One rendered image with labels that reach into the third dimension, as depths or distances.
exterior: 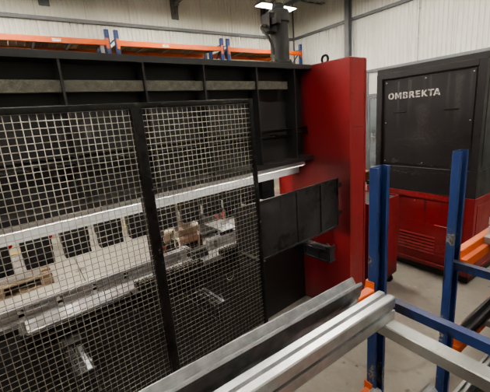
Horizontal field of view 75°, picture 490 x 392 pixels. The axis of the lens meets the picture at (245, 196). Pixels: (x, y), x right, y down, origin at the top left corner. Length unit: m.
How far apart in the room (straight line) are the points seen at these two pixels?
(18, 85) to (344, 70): 2.18
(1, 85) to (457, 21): 8.58
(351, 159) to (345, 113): 0.38
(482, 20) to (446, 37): 0.70
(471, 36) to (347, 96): 6.36
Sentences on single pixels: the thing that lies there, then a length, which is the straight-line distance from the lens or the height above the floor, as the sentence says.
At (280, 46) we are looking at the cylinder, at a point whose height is 2.44.
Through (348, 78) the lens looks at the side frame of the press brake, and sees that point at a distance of 2.82.
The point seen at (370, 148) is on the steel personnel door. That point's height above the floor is 0.75.
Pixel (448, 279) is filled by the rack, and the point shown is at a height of 1.31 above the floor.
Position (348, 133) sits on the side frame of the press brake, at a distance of 2.82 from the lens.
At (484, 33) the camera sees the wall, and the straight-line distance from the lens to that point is 8.92.
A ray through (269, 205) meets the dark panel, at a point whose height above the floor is 1.29.
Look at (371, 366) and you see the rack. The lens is 1.18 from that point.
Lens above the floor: 1.91
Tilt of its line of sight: 14 degrees down
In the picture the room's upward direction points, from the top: 5 degrees counter-clockwise
